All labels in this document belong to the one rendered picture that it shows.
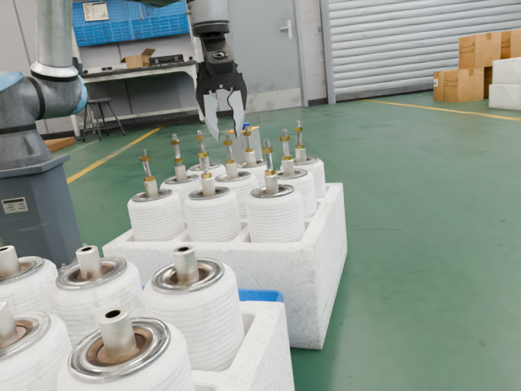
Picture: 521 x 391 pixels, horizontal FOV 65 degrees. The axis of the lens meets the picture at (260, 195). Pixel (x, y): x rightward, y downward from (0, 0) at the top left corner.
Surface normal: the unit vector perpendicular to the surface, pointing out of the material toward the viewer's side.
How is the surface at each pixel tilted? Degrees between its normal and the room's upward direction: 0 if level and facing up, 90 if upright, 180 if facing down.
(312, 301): 90
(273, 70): 90
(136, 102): 90
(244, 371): 0
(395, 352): 0
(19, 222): 90
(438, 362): 0
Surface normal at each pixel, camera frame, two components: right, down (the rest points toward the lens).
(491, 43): 0.09, 0.26
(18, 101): 0.82, 0.06
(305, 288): -0.30, 0.29
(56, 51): 0.42, 0.53
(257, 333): -0.12, -0.96
